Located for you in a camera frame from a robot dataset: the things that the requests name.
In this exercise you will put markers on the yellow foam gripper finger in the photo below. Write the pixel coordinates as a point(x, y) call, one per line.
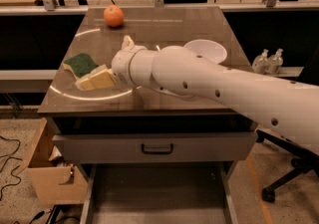
point(99, 78)
point(127, 41)

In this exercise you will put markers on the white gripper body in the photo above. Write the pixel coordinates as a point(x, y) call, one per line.
point(121, 64)

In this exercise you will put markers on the green and yellow sponge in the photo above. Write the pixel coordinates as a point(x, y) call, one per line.
point(80, 65)

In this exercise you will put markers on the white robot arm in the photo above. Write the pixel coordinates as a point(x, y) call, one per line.
point(288, 108)

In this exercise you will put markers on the grey drawer cabinet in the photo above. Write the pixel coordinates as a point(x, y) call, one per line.
point(123, 109)

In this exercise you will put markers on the open grey middle drawer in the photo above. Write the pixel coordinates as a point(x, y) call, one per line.
point(167, 193)

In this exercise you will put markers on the orange fruit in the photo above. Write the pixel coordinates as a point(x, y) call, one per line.
point(113, 16)

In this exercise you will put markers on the white bowl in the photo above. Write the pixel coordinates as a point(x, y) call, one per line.
point(211, 50)

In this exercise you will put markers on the cardboard box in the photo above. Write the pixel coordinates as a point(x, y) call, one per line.
point(54, 184)

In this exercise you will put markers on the clear bottle left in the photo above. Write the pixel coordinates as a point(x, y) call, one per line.
point(260, 62)

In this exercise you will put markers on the clear bottle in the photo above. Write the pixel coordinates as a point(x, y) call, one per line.
point(275, 62)
point(260, 62)

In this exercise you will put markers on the clear bottle right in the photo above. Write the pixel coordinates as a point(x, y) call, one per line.
point(275, 62)

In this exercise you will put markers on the closed grey drawer with handle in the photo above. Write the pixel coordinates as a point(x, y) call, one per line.
point(155, 147)

